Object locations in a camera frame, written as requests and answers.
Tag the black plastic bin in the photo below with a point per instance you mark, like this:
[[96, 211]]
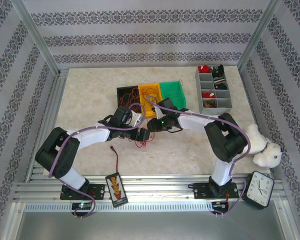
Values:
[[120, 95]]

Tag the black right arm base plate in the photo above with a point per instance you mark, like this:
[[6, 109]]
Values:
[[202, 191]]

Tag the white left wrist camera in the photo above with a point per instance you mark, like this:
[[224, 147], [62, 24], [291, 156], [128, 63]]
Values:
[[137, 118]]

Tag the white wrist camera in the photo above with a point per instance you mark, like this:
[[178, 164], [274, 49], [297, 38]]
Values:
[[159, 114], [137, 118]]

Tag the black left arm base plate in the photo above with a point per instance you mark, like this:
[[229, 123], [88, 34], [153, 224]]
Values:
[[97, 191]]

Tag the green plastic bin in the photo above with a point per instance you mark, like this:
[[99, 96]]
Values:
[[170, 87]]

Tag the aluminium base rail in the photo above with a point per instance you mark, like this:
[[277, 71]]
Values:
[[152, 185]]

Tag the small controller board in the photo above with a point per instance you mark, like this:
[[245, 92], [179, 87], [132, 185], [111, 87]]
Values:
[[220, 205], [81, 206]]

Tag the black white striped sock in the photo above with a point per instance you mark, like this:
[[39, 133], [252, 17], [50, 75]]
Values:
[[220, 83]]

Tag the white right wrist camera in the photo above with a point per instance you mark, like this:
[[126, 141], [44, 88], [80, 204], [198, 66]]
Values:
[[159, 114]]

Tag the aluminium frame post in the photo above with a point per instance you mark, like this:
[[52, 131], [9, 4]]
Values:
[[257, 35], [35, 35]]

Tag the red sock white pompom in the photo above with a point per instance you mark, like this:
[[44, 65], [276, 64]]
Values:
[[206, 95], [204, 69]]

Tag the black grey argyle sock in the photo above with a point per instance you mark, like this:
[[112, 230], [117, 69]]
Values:
[[218, 72]]

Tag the black device orange print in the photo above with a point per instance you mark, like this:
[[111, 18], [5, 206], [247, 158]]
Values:
[[116, 190]]

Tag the aluminium side rail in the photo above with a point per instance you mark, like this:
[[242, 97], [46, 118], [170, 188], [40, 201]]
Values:
[[52, 105]]

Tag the yellow plastic bin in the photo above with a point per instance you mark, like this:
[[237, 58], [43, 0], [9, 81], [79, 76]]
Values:
[[152, 88]]

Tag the grey compartment organizer box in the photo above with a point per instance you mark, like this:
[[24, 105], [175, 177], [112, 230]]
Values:
[[223, 103]]

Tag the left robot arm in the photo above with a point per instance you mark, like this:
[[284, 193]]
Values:
[[90, 137]]

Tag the white plush toy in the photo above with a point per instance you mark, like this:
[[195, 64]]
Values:
[[267, 155]]

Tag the brown yellow knitted sock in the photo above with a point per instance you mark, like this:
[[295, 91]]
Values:
[[210, 103]]

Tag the black analog clock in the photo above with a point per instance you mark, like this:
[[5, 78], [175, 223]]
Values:
[[260, 187]]

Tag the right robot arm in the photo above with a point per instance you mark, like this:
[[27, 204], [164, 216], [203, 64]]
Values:
[[195, 122]]

